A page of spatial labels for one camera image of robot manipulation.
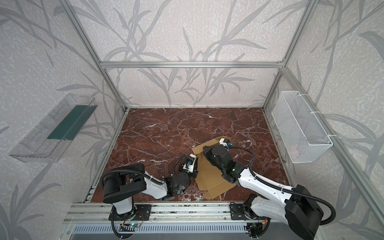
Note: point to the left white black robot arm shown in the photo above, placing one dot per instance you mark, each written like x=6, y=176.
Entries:
x=121, y=184

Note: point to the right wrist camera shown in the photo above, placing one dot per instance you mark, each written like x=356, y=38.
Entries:
x=226, y=143

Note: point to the clear plastic wall bin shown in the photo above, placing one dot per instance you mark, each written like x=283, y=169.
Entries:
x=48, y=141

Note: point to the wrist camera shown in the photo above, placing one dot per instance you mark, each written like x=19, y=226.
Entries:
x=226, y=143
x=191, y=165

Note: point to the aluminium frame enclosure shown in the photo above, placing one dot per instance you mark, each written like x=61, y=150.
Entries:
x=361, y=181

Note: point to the brown cardboard box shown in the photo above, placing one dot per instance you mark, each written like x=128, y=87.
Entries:
x=209, y=178

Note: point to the green circuit board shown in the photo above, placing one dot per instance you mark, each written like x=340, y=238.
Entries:
x=129, y=227

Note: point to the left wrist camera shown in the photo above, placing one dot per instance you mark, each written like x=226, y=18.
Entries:
x=191, y=165

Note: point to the white wire mesh basket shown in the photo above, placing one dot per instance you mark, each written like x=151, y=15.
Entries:
x=304, y=137

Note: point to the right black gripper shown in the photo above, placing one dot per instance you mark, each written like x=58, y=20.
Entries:
x=207, y=150

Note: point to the black connector box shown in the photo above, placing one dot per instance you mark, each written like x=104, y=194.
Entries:
x=253, y=230

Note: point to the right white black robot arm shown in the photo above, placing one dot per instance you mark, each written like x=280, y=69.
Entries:
x=295, y=207

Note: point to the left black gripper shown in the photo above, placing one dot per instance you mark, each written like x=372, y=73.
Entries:
x=195, y=172

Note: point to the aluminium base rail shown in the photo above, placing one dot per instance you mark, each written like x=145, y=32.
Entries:
x=160, y=212

